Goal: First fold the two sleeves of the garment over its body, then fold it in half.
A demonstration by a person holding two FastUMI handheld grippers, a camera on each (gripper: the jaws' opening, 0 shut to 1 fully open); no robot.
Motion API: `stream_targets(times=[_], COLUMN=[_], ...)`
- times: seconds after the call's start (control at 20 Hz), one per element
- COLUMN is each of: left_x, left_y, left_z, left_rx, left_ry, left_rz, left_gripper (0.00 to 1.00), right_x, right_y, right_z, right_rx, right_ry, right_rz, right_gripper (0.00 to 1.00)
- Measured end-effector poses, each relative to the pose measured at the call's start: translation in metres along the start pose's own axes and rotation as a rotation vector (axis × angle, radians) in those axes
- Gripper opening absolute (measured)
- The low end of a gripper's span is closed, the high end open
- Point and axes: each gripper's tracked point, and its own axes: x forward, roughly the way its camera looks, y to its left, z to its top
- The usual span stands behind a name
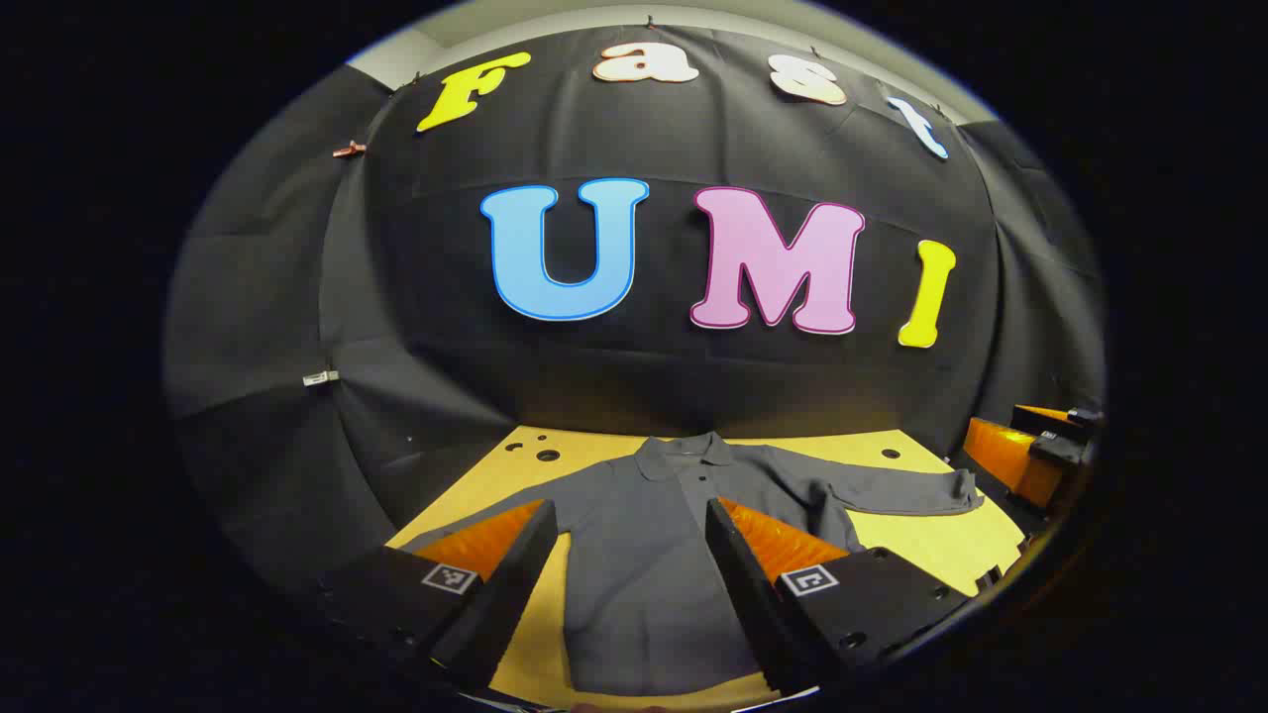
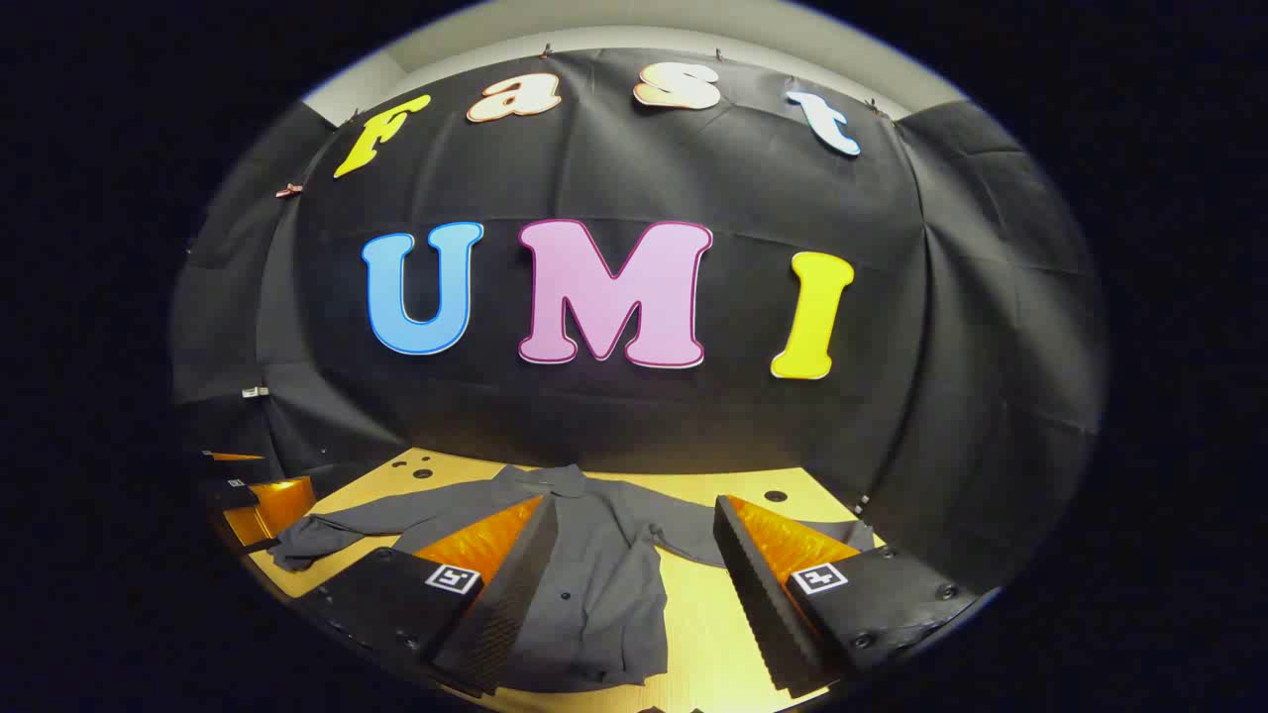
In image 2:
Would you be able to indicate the grey button-up shirt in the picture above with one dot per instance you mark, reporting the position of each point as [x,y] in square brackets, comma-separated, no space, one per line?
[604,584]

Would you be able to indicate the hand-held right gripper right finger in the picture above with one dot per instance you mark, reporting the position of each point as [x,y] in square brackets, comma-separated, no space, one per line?
[758,604]

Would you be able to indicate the small red clip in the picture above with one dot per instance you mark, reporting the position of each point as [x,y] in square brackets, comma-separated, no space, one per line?
[288,189]

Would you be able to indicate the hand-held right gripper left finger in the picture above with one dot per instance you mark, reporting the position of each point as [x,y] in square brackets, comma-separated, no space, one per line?
[515,594]

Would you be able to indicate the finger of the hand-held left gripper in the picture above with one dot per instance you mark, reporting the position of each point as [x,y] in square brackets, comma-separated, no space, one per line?
[233,457]
[277,505]

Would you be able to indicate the black backdrop cloth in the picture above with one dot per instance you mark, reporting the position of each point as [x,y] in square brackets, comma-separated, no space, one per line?
[693,178]

